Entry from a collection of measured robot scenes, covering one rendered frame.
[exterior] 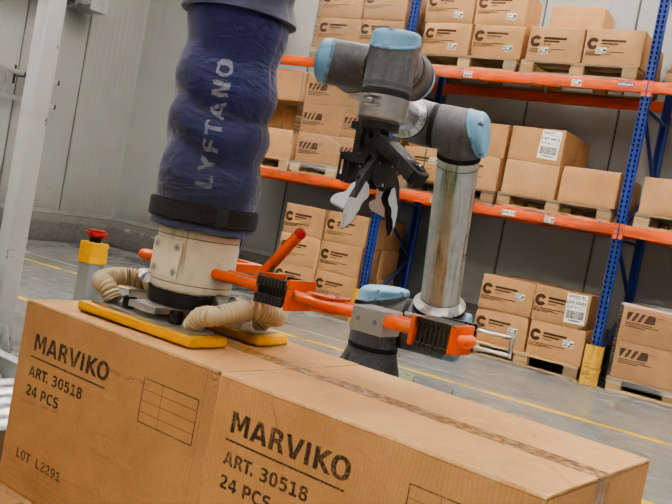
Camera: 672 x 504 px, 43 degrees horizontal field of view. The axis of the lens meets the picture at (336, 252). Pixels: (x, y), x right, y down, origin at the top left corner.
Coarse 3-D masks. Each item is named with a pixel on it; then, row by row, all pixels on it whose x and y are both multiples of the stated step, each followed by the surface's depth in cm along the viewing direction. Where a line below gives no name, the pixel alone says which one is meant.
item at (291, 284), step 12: (264, 276) 161; (276, 276) 166; (288, 276) 169; (264, 288) 161; (276, 288) 159; (288, 288) 158; (300, 288) 160; (312, 288) 164; (264, 300) 160; (276, 300) 158; (288, 300) 158
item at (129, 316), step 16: (80, 304) 176; (96, 304) 175; (112, 304) 175; (112, 320) 170; (128, 320) 167; (144, 320) 167; (160, 320) 167; (176, 320) 166; (160, 336) 162; (176, 336) 159; (192, 336) 159; (208, 336) 163
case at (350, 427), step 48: (240, 384) 141; (288, 384) 144; (336, 384) 151; (384, 384) 159; (240, 432) 140; (288, 432) 134; (336, 432) 128; (384, 432) 124; (432, 432) 129; (480, 432) 135; (528, 432) 141; (240, 480) 139; (288, 480) 133; (336, 480) 127; (384, 480) 122; (432, 480) 117; (480, 480) 113; (528, 480) 112; (576, 480) 117; (624, 480) 129
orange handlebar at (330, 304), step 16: (144, 256) 183; (224, 272) 170; (240, 272) 174; (256, 272) 199; (304, 304) 158; (320, 304) 155; (336, 304) 153; (352, 304) 156; (384, 320) 147; (400, 320) 145; (464, 336) 139
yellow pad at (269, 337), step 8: (208, 328) 181; (216, 328) 179; (224, 328) 178; (232, 328) 177; (232, 336) 177; (240, 336) 175; (248, 336) 174; (256, 336) 173; (264, 336) 175; (272, 336) 177; (280, 336) 179; (256, 344) 173; (264, 344) 174; (272, 344) 177; (280, 344) 179
